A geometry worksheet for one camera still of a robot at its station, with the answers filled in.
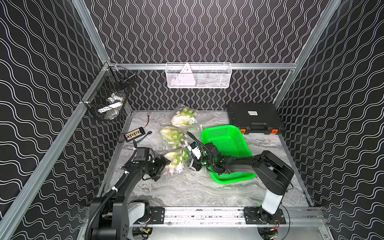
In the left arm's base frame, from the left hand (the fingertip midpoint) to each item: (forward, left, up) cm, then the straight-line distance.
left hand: (167, 164), depth 84 cm
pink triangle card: (+44, -7, +28) cm, 52 cm away
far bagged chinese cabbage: (+37, -6, +2) cm, 37 cm away
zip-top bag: (-6, -2, +3) cm, 7 cm away
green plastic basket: (+24, -39, -7) cm, 46 cm away
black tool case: (+40, -58, 0) cm, 70 cm away
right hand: (+2, -10, 0) cm, 10 cm away
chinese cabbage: (+2, -8, +6) cm, 10 cm away
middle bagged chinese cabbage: (+17, -2, +3) cm, 17 cm away
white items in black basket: (+14, +27, +27) cm, 40 cm away
